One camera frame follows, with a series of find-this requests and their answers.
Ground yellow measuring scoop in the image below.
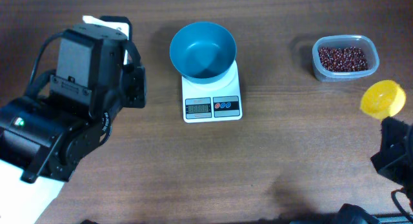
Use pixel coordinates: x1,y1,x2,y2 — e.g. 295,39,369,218
359,80,407,120

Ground red adzuki beans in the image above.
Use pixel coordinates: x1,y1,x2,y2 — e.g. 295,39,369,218
318,47,368,72

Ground clear plastic container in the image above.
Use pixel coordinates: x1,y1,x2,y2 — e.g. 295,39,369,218
312,35,379,82

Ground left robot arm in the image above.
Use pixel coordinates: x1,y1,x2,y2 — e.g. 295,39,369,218
1,16,146,223

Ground blue plastic bowl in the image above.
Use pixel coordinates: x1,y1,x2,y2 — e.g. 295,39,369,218
169,21,237,84

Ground white digital kitchen scale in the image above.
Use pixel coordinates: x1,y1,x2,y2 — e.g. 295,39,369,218
181,62,243,123

